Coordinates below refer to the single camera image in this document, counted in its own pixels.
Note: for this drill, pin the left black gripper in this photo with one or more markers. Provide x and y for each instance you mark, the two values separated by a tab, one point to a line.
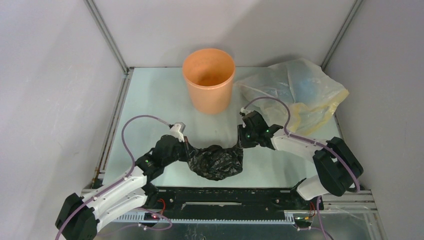
188	149

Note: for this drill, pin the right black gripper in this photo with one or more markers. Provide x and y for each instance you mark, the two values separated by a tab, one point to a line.
241	138

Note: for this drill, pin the black trash bag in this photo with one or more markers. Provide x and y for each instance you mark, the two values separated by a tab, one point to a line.
216	163

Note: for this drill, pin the translucent yellowish plastic bag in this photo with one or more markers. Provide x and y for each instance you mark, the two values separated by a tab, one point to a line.
296	92

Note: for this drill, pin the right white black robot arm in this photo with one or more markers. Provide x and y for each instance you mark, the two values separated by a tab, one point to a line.
337	168

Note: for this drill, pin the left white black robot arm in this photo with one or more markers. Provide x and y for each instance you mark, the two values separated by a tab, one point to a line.
82	217

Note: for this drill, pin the orange plastic trash bin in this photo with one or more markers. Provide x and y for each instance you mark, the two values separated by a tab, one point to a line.
209	75

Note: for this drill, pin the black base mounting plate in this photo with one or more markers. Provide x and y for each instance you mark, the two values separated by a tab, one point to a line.
228	204

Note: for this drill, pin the left small circuit board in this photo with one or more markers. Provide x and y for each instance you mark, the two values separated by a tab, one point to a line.
151	217

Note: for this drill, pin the small circuit board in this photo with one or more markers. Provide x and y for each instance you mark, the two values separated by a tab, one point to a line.
151	217
304	219

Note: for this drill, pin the right small circuit board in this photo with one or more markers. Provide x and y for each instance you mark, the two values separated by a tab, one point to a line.
304	219

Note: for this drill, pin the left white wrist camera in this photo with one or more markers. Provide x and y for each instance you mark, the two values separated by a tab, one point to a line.
177	131

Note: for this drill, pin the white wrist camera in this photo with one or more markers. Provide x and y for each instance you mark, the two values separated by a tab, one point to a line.
243	112
177	131

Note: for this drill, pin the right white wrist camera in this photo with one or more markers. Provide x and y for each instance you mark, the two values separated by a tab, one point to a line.
243	112

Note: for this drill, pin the left aluminium corner post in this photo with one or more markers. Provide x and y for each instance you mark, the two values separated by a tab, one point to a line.
107	35

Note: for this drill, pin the aluminium corner post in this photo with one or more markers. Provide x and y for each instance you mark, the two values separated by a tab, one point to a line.
107	35
341	33

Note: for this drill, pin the aluminium frame rail front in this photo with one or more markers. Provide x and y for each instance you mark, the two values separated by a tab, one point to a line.
349	203

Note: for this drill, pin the right aluminium corner post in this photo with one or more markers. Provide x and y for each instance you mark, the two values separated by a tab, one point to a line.
341	33

